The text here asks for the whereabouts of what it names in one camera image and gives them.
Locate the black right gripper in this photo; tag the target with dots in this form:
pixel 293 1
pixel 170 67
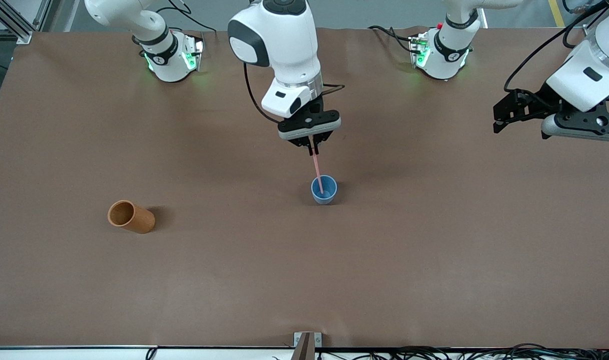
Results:
pixel 312 145

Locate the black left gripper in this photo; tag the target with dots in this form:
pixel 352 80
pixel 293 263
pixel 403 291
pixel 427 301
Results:
pixel 550 99

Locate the pink chopstick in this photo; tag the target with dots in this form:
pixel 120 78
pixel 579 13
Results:
pixel 318 172

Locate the blue cup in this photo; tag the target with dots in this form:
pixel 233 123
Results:
pixel 325 197

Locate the orange cylindrical cup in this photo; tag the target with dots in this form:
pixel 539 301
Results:
pixel 136 220

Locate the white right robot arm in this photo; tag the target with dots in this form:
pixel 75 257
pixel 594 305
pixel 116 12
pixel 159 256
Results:
pixel 284 45

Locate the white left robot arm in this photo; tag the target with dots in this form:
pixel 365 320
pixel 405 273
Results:
pixel 447 50

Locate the brown table mat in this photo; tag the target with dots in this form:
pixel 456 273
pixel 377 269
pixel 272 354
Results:
pixel 304 280

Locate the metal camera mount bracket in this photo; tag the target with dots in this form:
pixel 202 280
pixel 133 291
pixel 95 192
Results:
pixel 307 345

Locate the aluminium frame profile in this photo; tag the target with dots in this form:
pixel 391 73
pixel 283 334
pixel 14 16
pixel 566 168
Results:
pixel 14 20

